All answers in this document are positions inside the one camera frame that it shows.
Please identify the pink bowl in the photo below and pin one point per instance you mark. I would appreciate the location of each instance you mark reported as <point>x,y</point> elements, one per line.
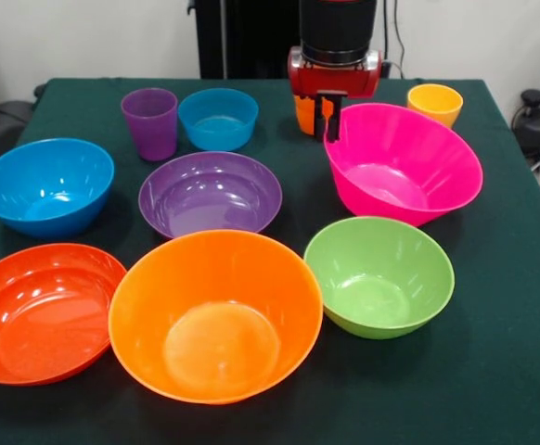
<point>404,171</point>

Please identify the dark green table cloth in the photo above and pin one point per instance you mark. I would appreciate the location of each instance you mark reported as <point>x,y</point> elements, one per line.
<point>270,417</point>

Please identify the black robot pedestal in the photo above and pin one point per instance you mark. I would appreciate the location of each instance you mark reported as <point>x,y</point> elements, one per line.
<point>251,37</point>

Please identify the small blue bowl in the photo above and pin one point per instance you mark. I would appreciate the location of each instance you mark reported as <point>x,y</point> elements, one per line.
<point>216,125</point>

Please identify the purple bowl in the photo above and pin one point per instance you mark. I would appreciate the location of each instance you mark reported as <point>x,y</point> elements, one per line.
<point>209,194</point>

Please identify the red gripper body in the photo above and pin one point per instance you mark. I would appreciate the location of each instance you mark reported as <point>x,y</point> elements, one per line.
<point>339,83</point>

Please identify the orange cup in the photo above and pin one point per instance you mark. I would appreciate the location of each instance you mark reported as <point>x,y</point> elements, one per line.
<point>304,116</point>

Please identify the large orange bowl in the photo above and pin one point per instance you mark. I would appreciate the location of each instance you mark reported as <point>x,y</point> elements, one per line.
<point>214,324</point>

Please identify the red bowl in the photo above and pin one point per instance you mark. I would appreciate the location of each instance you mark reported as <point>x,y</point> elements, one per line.
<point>42,315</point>

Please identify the large blue bowl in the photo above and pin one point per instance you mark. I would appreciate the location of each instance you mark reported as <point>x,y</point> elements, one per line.
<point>42,185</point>

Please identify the green bowl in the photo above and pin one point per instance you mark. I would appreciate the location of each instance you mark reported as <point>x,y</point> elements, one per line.
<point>376,278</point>

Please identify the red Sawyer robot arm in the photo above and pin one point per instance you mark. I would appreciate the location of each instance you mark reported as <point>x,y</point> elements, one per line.
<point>337,28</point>

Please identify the yellow cup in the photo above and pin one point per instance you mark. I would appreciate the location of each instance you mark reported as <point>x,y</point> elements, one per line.
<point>437,104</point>

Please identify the purple cup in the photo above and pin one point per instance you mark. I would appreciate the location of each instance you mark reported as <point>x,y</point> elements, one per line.
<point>151,125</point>

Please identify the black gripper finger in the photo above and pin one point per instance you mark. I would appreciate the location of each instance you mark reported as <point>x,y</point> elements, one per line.
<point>335,120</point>
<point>320,118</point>

